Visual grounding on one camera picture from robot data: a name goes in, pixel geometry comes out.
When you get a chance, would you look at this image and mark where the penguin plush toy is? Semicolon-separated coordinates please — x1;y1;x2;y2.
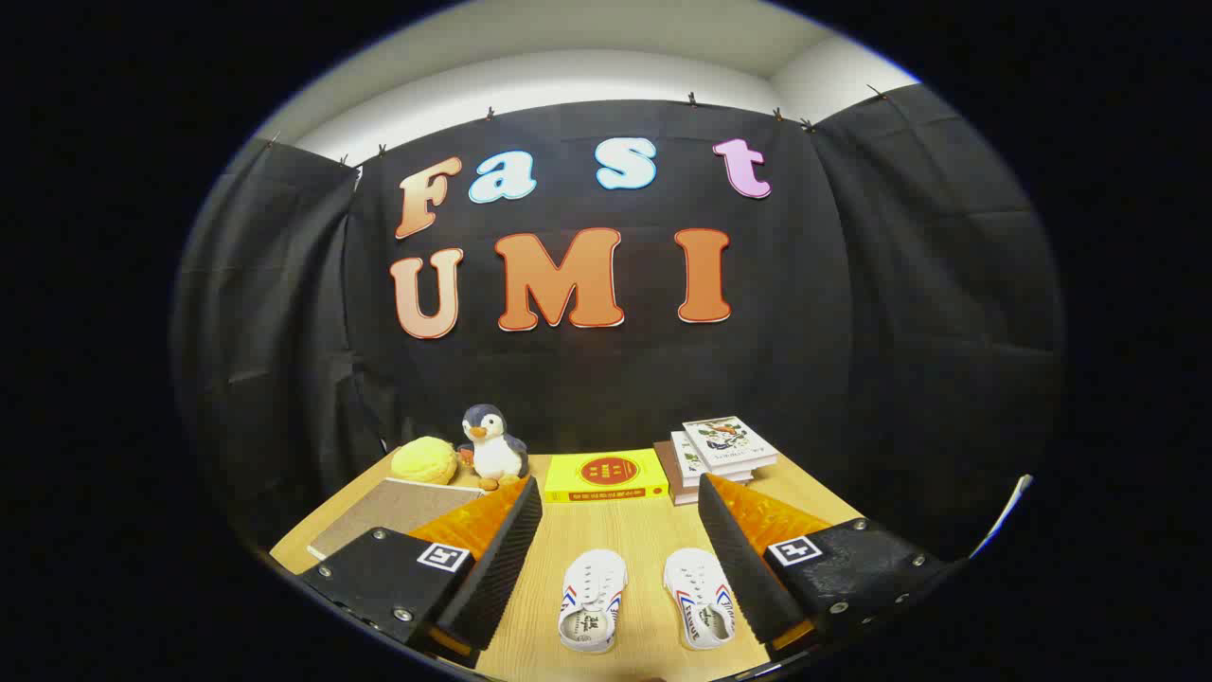
459;404;529;492

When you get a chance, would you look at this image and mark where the white canvas shoe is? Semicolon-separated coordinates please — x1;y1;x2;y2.
663;547;737;651
558;548;629;655

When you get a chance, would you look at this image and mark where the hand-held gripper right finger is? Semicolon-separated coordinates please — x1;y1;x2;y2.
697;473;969;662

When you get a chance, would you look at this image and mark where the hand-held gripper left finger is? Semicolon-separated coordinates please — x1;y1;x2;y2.
296;476;544;662

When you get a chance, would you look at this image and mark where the yellow round plush toy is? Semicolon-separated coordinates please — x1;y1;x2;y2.
390;437;460;486

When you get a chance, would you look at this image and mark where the black backdrop cloth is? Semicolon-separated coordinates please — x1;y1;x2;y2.
170;83;1066;560

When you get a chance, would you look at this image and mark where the white book with bird cover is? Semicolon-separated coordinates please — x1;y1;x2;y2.
682;416;779;476

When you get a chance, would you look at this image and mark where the brown-edged thick book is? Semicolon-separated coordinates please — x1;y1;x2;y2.
653;440;749;507

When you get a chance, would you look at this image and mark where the white book with floral cover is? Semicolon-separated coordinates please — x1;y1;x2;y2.
670;431;756;487

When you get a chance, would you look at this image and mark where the yellow book with red circle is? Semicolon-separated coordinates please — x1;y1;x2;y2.
544;448;669;504

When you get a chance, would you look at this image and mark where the beige fabric storage box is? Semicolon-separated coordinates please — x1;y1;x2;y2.
308;477;486;562

